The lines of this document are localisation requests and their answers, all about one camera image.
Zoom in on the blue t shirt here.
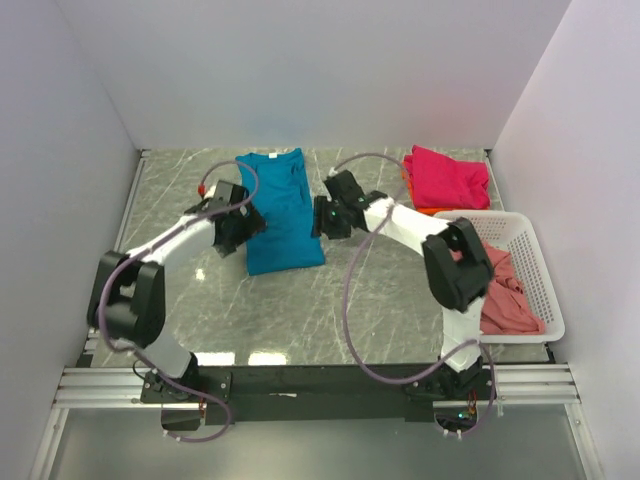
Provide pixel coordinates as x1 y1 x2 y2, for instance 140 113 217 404
236 148 325 276

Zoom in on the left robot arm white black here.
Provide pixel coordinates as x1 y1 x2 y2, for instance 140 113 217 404
87 180 266 389

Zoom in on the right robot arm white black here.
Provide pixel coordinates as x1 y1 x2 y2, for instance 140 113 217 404
312 170 494 388

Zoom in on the orange folded t shirt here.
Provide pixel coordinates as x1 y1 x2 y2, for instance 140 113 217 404
402 172 452 215

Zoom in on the magenta folded t shirt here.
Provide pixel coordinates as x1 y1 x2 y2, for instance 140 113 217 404
403 145 491 210

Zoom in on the white plastic laundry basket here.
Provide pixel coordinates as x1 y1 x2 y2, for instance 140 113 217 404
435 210 565 344

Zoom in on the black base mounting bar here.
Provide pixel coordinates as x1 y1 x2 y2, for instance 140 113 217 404
139 364 499 426

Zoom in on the salmon pink t shirt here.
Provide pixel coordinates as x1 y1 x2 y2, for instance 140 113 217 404
479 242 546 336

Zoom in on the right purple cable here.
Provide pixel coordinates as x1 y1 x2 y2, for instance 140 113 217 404
332 152 499 439

